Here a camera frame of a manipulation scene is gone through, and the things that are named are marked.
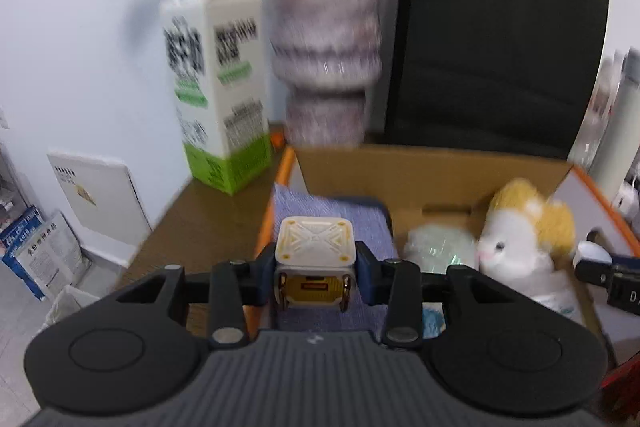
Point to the white round device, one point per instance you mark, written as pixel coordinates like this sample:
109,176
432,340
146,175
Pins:
627,196

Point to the blue cardboard box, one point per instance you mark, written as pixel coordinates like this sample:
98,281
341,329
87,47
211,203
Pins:
22,252

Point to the iridescent sheer plastic bag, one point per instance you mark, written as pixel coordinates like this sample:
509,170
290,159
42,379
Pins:
440,252

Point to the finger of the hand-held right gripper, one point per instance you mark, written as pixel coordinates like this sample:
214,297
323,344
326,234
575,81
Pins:
600,272

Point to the red cardboard box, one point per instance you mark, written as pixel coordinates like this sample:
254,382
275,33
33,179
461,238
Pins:
450,177

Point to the white wall panel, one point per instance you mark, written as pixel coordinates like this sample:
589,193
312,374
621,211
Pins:
97,192

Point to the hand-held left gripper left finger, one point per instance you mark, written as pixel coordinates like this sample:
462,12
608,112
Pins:
264,278

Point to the pink grey ceramic vase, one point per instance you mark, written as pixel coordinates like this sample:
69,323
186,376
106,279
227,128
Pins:
327,52

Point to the white green milk carton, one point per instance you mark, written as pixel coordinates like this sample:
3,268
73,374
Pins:
215,97

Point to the white yellow cube charger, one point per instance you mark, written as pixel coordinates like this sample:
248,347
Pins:
314,257

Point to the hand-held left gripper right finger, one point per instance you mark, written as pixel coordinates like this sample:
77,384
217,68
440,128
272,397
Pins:
364,278

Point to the clear plastic floor bag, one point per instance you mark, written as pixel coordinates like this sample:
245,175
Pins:
70,307

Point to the white thermos bottle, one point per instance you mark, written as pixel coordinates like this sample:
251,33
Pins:
617,132

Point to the white yellow plush sheep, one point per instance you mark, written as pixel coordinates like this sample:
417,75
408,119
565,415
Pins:
522,242

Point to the navy zip case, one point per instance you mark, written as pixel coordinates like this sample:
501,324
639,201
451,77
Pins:
357,203

